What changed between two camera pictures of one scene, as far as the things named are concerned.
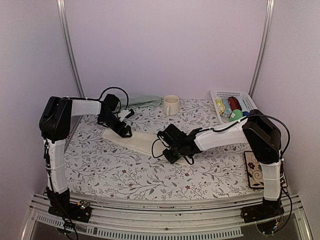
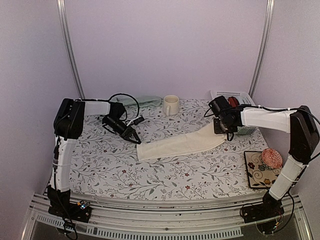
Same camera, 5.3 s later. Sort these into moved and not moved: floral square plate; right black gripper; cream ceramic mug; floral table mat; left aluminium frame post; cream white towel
Moved: right black gripper; cream white towel
Not moved: left aluminium frame post; floral table mat; cream ceramic mug; floral square plate
